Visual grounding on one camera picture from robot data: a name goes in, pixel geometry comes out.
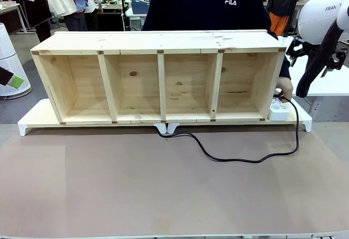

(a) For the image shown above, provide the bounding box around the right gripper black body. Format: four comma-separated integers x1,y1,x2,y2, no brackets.
299,41,313,57

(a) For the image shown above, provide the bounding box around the black power cable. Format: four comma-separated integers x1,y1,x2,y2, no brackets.
159,93,300,164

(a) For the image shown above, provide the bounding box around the person's left hand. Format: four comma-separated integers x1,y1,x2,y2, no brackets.
274,76,294,104

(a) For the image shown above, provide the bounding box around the white side table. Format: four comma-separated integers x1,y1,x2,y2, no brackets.
274,35,349,114

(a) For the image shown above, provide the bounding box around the black stand pole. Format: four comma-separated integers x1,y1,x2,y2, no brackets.
282,0,304,38

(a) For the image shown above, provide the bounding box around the white air purifier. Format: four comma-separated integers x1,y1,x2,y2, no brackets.
0,22,32,100

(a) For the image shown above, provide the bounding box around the white power strip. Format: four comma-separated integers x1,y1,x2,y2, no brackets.
268,98,290,122

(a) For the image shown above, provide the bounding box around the light wooden background desk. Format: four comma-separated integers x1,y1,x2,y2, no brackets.
0,2,29,34

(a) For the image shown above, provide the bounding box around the mannequin in black coat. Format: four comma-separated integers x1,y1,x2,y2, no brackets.
13,0,53,43

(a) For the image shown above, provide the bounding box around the person in navy FILA sweater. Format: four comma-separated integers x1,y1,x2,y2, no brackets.
141,0,279,40

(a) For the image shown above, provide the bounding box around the wooden four-compartment shelf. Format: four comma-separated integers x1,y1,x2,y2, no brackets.
29,29,287,126

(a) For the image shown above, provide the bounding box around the black tripod stand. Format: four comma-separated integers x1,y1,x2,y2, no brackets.
116,0,133,32

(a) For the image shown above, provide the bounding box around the black braided cable sleeve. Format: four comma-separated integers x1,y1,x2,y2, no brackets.
296,0,349,98

